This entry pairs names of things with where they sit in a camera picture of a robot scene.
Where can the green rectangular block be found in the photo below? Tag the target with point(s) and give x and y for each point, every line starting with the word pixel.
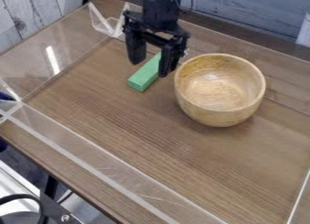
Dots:
pixel 146 74

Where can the clear acrylic tray wall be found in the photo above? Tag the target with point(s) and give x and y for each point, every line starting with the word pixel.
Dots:
pixel 127 150

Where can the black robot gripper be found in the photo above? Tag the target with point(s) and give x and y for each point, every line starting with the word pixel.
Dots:
pixel 155 27

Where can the black metal table bracket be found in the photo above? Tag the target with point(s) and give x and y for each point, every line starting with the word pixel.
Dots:
pixel 54 213

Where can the light wooden bowl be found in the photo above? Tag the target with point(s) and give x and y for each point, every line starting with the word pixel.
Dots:
pixel 220 89

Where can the clear acrylic corner bracket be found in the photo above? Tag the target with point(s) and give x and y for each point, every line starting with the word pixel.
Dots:
pixel 109 26

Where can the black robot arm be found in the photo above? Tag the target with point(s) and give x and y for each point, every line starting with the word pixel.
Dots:
pixel 167 5

